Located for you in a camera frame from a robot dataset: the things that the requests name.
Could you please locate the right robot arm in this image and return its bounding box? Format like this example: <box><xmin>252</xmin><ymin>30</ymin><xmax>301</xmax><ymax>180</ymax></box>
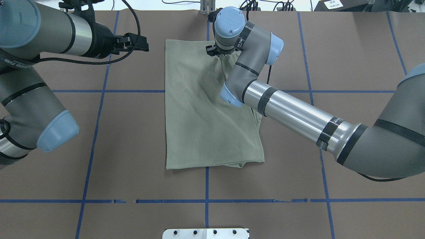
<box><xmin>206</xmin><ymin>6</ymin><xmax>425</xmax><ymax>182</ymax></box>

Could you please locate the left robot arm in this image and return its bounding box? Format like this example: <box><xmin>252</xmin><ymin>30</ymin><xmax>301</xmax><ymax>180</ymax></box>
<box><xmin>0</xmin><ymin>0</ymin><xmax>149</xmax><ymax>169</ymax></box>

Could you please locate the olive green long-sleeve shirt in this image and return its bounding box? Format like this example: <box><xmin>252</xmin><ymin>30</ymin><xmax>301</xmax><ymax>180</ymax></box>
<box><xmin>164</xmin><ymin>39</ymin><xmax>265</xmax><ymax>170</ymax></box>

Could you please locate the black box with label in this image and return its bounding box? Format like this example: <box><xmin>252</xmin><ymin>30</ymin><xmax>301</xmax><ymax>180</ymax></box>
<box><xmin>313</xmin><ymin>0</ymin><xmax>374</xmax><ymax>12</ymax></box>

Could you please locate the aluminium frame post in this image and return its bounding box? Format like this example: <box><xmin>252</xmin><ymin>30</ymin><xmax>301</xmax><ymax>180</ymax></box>
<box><xmin>199</xmin><ymin>0</ymin><xmax>216</xmax><ymax>16</ymax></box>

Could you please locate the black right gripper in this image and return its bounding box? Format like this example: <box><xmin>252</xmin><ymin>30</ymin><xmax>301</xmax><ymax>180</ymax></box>
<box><xmin>206</xmin><ymin>9</ymin><xmax>219</xmax><ymax>55</ymax></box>

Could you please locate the braided black arm cable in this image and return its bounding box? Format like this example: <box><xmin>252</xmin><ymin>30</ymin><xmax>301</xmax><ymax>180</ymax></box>
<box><xmin>33</xmin><ymin>0</ymin><xmax>141</xmax><ymax>65</ymax></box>

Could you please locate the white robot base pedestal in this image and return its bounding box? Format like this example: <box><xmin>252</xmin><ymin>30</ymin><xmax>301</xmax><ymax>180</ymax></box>
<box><xmin>162</xmin><ymin>228</ymin><xmax>250</xmax><ymax>239</ymax></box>

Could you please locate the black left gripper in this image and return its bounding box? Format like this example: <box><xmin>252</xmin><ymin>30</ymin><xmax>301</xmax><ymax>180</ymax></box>
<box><xmin>58</xmin><ymin>0</ymin><xmax>150</xmax><ymax>59</ymax></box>

